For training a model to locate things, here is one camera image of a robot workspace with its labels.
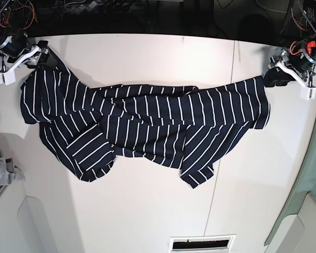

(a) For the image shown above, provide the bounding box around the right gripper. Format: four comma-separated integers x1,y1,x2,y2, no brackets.
0,34,58,69

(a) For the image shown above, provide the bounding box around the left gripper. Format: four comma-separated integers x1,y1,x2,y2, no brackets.
263,47,316,87

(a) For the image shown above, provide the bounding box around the navy white striped t-shirt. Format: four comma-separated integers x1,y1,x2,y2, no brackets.
21,64,270,188

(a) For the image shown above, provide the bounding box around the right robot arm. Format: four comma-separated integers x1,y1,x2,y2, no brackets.
0,1,64,73

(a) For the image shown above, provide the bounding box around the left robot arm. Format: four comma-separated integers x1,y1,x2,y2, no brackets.
263,1,316,87

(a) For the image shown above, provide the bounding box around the pale green bin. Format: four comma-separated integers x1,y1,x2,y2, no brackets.
264,119,316,246

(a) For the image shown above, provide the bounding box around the grey clothes pile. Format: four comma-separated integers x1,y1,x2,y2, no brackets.
0,154,25,188

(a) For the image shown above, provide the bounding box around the white slotted vent box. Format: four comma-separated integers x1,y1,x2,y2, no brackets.
169,235,236,253

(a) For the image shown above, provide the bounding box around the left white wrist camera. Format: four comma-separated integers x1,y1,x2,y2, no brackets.
300,86,316,101

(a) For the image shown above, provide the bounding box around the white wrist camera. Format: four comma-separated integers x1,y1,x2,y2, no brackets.
0,70,16,85
300,86,316,101

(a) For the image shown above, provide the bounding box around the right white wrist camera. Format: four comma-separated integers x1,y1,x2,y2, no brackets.
0,70,16,85

